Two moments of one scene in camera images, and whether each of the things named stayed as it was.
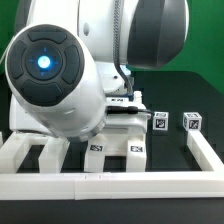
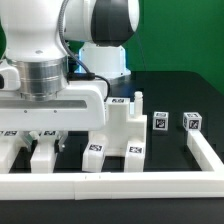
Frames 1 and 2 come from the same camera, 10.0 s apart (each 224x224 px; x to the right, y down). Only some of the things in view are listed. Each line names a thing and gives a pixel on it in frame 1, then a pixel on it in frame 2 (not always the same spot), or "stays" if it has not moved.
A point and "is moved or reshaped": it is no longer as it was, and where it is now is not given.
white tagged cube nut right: x=192 y=121 stays
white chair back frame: x=52 y=157 is moved or reshaped
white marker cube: x=136 y=155 stays
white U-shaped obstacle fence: x=119 y=185 stays
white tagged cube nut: x=160 y=121 stays
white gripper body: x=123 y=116 -> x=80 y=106
